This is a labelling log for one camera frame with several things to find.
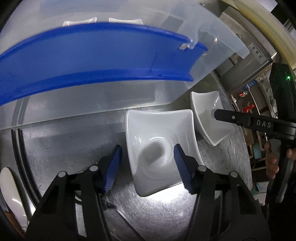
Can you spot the large white square dish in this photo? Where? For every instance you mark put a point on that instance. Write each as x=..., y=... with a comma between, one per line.
x=150, y=139

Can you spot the black chopstick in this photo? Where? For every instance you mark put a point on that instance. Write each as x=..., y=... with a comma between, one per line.
x=32, y=188
x=17, y=155

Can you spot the small white square dish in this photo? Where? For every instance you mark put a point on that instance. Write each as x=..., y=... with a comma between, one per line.
x=203, y=106

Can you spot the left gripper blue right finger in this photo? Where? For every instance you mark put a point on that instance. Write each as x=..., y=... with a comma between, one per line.
x=187, y=167

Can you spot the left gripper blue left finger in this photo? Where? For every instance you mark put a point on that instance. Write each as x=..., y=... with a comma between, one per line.
x=109, y=166

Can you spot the blue bin lid rim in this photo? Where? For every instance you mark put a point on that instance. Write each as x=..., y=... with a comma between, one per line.
x=95, y=53

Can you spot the white plastic rice paddle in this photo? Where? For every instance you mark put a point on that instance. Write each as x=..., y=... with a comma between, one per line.
x=12, y=197

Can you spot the stainless steel cabinet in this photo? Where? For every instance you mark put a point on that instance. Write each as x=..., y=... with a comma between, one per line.
x=255, y=57

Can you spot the white dish inside bin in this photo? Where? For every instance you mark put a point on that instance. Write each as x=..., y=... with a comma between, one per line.
x=136, y=21
x=88, y=21

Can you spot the translucent plastic storage bin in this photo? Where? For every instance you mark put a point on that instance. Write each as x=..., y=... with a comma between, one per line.
x=197, y=20

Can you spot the person's right hand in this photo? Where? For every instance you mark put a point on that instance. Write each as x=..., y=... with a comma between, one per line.
x=271, y=167

